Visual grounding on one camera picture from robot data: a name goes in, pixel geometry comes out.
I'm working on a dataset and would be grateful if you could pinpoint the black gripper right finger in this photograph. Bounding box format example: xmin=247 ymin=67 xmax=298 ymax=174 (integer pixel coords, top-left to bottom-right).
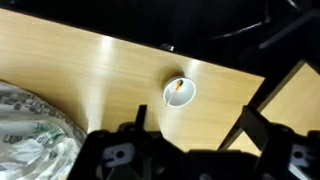
xmin=237 ymin=104 xmax=278 ymax=158

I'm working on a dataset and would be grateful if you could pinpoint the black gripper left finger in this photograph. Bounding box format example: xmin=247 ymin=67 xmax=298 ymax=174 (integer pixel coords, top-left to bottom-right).
xmin=134 ymin=104 xmax=149 ymax=132

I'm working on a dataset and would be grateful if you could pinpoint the orange and white pen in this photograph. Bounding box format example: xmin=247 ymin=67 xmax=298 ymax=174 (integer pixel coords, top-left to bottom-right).
xmin=163 ymin=79 xmax=184 ymax=108

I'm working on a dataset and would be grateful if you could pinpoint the small white bowl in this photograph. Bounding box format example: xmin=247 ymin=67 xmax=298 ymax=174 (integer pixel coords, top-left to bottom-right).
xmin=162 ymin=75 xmax=197 ymax=110

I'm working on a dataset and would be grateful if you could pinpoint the small metal table clip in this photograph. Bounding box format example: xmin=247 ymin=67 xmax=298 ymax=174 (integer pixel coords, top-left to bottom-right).
xmin=160 ymin=43 xmax=175 ymax=53

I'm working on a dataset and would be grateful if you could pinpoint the clear printed plastic bag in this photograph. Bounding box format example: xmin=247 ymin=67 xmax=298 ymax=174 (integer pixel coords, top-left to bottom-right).
xmin=0 ymin=79 xmax=89 ymax=180

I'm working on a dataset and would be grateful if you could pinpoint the black cable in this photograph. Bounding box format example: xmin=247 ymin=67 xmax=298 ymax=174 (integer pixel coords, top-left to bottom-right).
xmin=211 ymin=19 xmax=269 ymax=40

